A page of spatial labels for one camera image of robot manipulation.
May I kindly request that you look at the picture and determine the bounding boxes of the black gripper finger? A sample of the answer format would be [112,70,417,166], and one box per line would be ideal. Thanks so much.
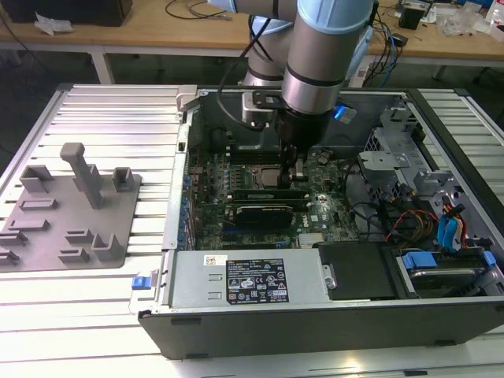
[276,145,298,189]

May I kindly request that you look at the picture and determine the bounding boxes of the black RAM slot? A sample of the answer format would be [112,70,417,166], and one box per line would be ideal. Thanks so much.
[229,144,284,156]
[229,154,284,165]

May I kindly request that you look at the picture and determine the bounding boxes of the silver CPU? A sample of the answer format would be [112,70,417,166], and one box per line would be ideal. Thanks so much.
[259,168,281,187]

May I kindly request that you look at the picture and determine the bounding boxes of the CPU socket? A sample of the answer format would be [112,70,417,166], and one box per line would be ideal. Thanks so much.
[250,164,283,192]

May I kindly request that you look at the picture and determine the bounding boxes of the black graphics card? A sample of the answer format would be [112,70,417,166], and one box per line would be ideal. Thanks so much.
[235,203,295,229]

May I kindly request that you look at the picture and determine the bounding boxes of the green motherboard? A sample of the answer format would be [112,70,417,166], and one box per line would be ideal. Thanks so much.
[184,151,361,251]

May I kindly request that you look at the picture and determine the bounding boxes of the small silver heatsink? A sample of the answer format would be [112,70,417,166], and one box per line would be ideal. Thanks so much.
[298,232,327,248]

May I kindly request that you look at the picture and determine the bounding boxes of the white power strip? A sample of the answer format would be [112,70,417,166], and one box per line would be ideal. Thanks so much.
[354,65,373,87]

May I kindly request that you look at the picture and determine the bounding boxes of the silver metal drive cage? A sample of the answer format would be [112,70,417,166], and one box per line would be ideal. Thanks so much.
[357,104,468,206]

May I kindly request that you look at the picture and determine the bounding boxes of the black drive bay cover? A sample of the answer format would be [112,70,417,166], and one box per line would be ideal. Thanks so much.
[317,240,398,302]

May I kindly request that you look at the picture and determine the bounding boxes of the silver power supply unit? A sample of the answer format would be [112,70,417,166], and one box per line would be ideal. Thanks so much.
[169,251,330,309]

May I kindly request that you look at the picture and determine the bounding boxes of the small black device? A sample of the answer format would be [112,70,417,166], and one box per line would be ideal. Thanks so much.
[398,2,425,29]

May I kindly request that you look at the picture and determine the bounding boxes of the black open PC case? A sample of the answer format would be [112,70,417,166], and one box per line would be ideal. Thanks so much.
[129,85,504,361]

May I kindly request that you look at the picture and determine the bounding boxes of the hard disk in blue carrier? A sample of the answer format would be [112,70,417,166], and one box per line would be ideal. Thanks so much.
[395,250,497,300]

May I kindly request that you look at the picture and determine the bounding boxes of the wooden desk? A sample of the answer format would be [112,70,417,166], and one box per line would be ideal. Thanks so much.
[0,0,504,86]

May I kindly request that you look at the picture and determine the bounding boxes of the clear plastic bags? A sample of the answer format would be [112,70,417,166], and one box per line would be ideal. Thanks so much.
[440,6,491,39]

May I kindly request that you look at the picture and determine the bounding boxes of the white printed packet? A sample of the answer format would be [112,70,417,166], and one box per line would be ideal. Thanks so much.
[486,0,504,39]

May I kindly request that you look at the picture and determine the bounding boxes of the grey parts rack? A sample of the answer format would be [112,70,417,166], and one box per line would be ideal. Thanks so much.
[0,141,143,271]

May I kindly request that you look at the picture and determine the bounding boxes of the large black box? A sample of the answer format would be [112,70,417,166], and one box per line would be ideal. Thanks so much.
[0,0,133,28]

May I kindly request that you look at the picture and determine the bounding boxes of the crumpled white paper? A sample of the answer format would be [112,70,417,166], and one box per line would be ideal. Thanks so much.
[34,10,75,37]

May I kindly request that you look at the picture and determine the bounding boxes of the small grey wrist camera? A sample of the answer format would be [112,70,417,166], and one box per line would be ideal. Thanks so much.
[333,102,358,124]

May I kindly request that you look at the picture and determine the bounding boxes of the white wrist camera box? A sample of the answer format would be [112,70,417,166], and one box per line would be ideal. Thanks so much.
[240,90,285,132]

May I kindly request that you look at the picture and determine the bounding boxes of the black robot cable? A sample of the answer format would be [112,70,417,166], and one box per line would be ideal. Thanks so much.
[217,15,276,132]

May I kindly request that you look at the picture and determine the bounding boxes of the blue cable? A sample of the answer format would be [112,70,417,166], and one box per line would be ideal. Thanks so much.
[384,29,399,86]

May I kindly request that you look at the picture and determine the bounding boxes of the red orange yellow wires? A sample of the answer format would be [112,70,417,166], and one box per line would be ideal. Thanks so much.
[385,210,439,242]

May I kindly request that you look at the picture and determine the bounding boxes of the blue flat wire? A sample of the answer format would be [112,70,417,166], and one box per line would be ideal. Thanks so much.
[437,214,465,255]

